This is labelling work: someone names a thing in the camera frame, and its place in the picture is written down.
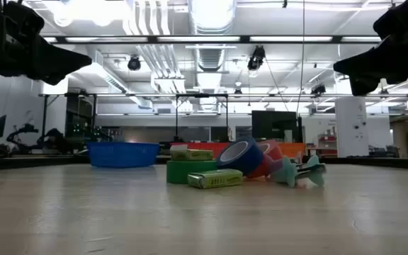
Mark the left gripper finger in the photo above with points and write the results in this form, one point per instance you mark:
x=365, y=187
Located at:
x=78, y=68
x=59, y=55

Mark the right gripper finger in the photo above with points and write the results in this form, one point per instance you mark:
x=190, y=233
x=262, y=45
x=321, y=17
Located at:
x=370, y=73
x=367, y=58

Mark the pink tape roll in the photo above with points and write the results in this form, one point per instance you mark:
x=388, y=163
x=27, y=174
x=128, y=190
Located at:
x=273, y=150

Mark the green staple box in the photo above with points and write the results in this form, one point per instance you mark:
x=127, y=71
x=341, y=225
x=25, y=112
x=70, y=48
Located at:
x=214, y=178
x=193, y=155

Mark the green tape roll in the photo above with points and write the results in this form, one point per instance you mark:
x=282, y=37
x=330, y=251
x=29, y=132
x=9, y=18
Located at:
x=179, y=171

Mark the blue tape roll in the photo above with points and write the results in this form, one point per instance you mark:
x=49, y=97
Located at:
x=246, y=159

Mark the black background robot arm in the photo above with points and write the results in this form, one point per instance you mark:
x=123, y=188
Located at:
x=53, y=140

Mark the black ceiling spotlight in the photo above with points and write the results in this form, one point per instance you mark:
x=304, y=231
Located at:
x=318, y=89
x=257, y=58
x=134, y=63
x=237, y=91

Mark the black equipment rack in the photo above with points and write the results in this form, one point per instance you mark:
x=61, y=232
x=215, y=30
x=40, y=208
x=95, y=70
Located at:
x=78, y=124

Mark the white pillar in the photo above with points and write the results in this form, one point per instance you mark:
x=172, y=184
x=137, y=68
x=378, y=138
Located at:
x=351, y=127

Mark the black overhead light bar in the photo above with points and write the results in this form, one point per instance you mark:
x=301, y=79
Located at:
x=147, y=39

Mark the red shelf bins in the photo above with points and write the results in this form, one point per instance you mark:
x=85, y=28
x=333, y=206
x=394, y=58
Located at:
x=328, y=143

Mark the small black monitor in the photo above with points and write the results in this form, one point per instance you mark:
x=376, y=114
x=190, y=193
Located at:
x=0, y=126

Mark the blue plastic basket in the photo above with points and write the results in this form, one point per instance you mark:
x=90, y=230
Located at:
x=122, y=154

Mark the orange plastic basket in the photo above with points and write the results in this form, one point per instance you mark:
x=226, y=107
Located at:
x=292, y=149

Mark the red plastic basket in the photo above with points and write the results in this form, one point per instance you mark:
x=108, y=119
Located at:
x=204, y=148

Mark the white air duct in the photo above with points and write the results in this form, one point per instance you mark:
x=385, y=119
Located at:
x=108, y=76

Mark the black background workstation frame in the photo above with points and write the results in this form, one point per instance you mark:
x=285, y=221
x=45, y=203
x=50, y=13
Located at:
x=201, y=95

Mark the silver ventilation duct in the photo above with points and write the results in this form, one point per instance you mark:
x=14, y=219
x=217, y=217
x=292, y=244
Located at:
x=211, y=56

